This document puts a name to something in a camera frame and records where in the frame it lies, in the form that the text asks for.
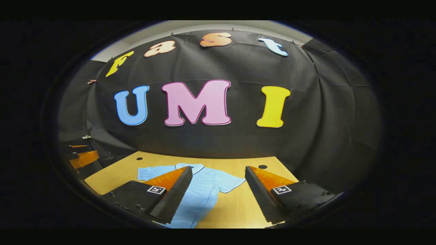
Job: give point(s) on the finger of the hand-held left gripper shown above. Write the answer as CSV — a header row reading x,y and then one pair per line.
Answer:
x,y
77,146
85,158

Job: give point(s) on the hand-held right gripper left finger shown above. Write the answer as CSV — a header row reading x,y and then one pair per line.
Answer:
x,y
177,194

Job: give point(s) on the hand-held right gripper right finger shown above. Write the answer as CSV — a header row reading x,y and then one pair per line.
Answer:
x,y
260,197

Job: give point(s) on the light blue T-shirt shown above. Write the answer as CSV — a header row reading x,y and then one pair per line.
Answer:
x,y
204,190

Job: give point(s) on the black backdrop cloth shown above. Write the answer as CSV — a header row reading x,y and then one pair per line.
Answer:
x,y
238,149

